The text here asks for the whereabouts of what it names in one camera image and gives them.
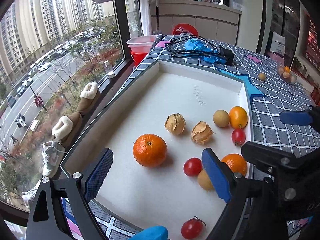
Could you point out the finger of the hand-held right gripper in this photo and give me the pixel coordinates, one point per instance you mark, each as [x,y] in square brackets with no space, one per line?
[262,155]
[293,118]

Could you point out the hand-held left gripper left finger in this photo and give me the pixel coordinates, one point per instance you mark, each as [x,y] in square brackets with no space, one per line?
[98,177]

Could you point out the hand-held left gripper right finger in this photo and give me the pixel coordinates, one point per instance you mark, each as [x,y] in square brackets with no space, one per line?
[216,177]

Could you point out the brown longan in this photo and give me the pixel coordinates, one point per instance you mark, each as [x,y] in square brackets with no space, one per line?
[203,181]

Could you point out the small mandarin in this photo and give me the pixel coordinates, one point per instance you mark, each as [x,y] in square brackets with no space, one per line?
[236,163]

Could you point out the red cherry tomato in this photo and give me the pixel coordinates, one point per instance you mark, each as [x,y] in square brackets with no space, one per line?
[192,228]
[192,166]
[238,136]

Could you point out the orange kumquat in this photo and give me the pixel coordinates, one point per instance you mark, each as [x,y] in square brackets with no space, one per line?
[238,117]

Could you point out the physalis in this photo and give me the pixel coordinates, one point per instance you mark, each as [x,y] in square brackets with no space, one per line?
[202,132]
[175,123]

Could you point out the small yellow longan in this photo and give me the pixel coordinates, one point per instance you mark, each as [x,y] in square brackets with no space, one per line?
[221,118]
[262,76]

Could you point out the large mandarin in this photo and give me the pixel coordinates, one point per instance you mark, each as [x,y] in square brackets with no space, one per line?
[150,150]

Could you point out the white tray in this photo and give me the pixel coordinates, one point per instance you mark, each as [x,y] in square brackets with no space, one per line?
[175,92]

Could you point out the grey checked star tablecloth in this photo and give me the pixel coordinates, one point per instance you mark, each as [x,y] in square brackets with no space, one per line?
[275,97]

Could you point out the clear glass bowl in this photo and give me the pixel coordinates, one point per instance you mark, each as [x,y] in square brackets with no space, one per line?
[292,78]

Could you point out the pale fruit in glass bowl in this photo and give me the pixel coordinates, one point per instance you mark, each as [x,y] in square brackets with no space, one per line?
[286,75]

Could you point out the orange in glass bowl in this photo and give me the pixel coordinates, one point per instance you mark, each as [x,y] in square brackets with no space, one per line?
[287,69]

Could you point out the grey white sneaker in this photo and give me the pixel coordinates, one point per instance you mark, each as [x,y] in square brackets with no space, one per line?
[51,157]
[30,195]

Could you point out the green potted plant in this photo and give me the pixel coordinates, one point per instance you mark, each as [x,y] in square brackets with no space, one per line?
[297,65]

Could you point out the brown fleece boot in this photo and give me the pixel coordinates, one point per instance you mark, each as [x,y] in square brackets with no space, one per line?
[88,97]
[67,128]

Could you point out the pink plastic stool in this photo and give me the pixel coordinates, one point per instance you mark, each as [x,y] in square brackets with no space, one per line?
[276,58]

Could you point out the white shopping bag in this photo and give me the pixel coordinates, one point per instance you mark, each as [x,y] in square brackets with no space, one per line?
[278,45]

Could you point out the black power adapter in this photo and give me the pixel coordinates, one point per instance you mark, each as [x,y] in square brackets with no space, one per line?
[227,55]

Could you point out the glass door cabinet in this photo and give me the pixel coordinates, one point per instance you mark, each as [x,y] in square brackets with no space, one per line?
[282,17]

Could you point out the small clear bottle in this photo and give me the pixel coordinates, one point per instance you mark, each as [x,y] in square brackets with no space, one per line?
[109,69]

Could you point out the red plastic bucket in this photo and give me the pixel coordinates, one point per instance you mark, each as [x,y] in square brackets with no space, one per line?
[138,58]

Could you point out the white counter cabinet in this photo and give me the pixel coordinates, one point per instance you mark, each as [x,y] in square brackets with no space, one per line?
[200,17]

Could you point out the red plastic stool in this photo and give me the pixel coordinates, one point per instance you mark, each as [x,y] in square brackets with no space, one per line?
[185,29]

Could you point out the pink plastic basin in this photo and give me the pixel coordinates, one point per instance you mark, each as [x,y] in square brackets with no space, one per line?
[140,42]

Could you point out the row of apartment buildings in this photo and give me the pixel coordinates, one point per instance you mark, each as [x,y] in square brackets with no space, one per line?
[37,17]

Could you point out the black window frame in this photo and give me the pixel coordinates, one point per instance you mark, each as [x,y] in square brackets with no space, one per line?
[120,17]

